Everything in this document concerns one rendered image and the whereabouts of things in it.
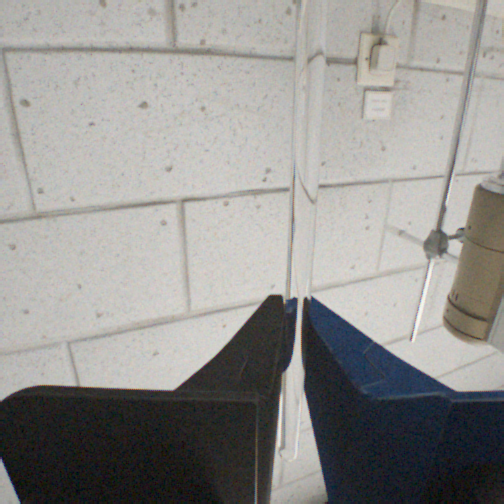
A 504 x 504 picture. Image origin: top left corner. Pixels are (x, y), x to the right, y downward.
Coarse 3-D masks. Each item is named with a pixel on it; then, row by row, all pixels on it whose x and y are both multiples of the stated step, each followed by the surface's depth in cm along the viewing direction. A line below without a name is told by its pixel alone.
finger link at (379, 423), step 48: (336, 336) 8; (336, 384) 7; (384, 384) 6; (432, 384) 6; (336, 432) 7; (384, 432) 5; (432, 432) 4; (480, 432) 4; (336, 480) 7; (384, 480) 5; (432, 480) 4
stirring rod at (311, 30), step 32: (320, 0) 6; (320, 32) 6; (320, 64) 7; (320, 96) 7; (320, 128) 7; (288, 224) 8; (288, 256) 8; (288, 288) 8; (288, 320) 9; (288, 352) 9; (288, 384) 9; (288, 416) 9; (288, 448) 10
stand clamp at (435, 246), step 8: (392, 232) 68; (400, 232) 66; (432, 232) 59; (440, 232) 58; (456, 232) 62; (408, 240) 65; (416, 240) 63; (432, 240) 59; (440, 240) 58; (448, 240) 60; (424, 248) 61; (432, 248) 59; (440, 248) 58; (448, 248) 59; (432, 256) 60; (440, 256) 58; (448, 256) 57; (456, 256) 56; (456, 264) 56
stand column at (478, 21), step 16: (480, 0) 45; (480, 16) 46; (480, 32) 47; (464, 80) 50; (464, 96) 50; (464, 112) 51; (448, 160) 54; (448, 176) 55; (448, 192) 56; (432, 272) 62; (416, 304) 65; (416, 320) 66; (416, 336) 67
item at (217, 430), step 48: (240, 336) 8; (192, 384) 6; (240, 384) 6; (0, 432) 4; (48, 432) 4; (96, 432) 4; (144, 432) 4; (192, 432) 4; (240, 432) 4; (48, 480) 4; (96, 480) 4; (144, 480) 4; (192, 480) 4; (240, 480) 4
